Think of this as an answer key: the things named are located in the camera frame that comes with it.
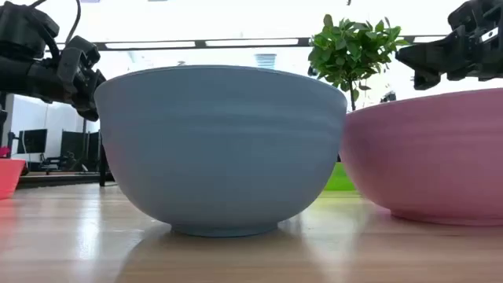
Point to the green potted plant black pot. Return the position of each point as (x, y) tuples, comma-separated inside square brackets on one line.
[(349, 51)]

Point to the large pink plastic bowl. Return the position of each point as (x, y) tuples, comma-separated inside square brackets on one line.
[(432, 157)]

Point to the small black background device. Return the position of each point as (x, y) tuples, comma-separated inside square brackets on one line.
[(389, 97), (313, 71)]

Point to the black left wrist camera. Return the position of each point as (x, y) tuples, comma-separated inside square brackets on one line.
[(78, 51)]

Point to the large red-orange plastic bowl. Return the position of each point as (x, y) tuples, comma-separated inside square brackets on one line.
[(8, 177)]

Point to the large green plastic bowl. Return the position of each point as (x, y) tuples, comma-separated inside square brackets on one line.
[(338, 178)]

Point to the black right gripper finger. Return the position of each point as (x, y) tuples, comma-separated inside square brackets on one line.
[(430, 57), (426, 80)]

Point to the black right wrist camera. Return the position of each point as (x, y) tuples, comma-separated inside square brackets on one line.
[(465, 13)]

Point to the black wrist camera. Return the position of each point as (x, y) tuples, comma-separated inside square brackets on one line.
[(465, 13), (78, 51)]

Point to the black horizontal beam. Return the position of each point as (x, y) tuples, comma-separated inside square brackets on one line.
[(200, 43)]

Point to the dark computer monitor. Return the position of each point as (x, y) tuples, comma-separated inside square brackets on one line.
[(74, 143), (33, 141)]

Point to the large blue plastic bowl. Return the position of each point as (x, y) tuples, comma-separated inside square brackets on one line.
[(220, 149)]

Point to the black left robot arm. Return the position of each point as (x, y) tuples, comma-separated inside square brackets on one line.
[(23, 78)]

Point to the white wall vent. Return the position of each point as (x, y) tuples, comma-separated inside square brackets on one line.
[(265, 61)]

